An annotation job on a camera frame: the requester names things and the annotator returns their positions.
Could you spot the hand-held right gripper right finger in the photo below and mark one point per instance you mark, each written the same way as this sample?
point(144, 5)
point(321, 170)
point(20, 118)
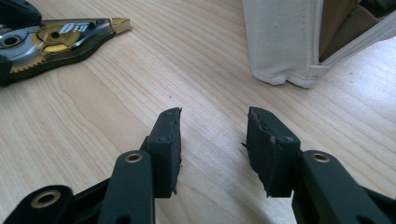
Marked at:
point(274, 155)

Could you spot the black gold correction tape dispenser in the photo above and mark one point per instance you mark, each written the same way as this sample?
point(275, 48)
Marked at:
point(62, 35)

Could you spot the white canvas pencil pouch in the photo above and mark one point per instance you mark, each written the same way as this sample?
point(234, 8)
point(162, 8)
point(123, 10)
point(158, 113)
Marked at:
point(280, 37)

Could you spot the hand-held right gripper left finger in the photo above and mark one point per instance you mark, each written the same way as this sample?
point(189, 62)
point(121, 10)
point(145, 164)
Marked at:
point(165, 155)

